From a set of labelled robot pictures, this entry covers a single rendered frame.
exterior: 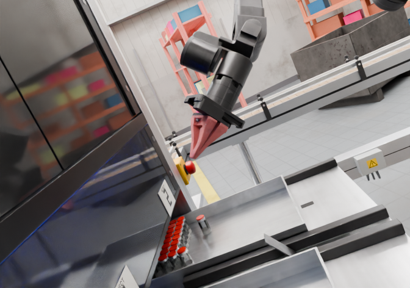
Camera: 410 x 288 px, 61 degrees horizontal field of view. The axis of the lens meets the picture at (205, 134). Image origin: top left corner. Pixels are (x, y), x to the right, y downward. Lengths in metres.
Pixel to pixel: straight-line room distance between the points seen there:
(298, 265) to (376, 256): 0.12
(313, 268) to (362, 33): 3.88
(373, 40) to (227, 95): 3.96
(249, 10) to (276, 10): 7.40
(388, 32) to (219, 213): 4.09
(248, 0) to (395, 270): 0.53
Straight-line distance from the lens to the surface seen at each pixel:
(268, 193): 0.94
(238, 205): 0.95
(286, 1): 8.23
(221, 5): 7.78
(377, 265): 0.62
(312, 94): 1.69
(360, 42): 4.33
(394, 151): 1.90
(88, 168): 0.54
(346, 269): 0.62
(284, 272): 0.64
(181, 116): 7.48
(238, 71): 0.63
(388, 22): 4.83
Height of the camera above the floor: 1.26
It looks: 11 degrees down
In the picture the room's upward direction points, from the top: 25 degrees counter-clockwise
